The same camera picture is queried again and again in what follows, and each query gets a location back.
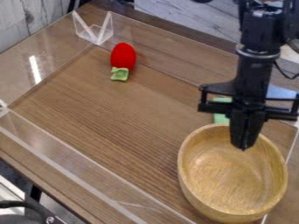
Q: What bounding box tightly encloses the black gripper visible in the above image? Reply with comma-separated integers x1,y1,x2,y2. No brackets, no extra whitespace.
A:
198,80,299,149

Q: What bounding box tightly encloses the green stick block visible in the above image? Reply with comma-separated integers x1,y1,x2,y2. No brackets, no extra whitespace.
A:
212,97,231,124

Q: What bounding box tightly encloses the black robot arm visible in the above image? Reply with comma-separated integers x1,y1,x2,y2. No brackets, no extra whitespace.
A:
198,0,299,150

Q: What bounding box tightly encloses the brown wooden bowl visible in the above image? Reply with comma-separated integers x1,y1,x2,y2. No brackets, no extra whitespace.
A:
178,124,288,224

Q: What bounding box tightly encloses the red plush strawberry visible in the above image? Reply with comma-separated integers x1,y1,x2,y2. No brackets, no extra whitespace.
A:
109,42,136,81

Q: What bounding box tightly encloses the clear acrylic tray wall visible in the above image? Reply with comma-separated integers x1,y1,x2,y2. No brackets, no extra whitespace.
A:
0,3,238,224

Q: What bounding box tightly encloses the clear acrylic corner bracket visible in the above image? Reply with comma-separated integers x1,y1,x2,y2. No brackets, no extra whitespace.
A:
71,11,113,46

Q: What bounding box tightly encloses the black cable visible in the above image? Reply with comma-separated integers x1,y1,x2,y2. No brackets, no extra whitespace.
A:
0,200,44,217

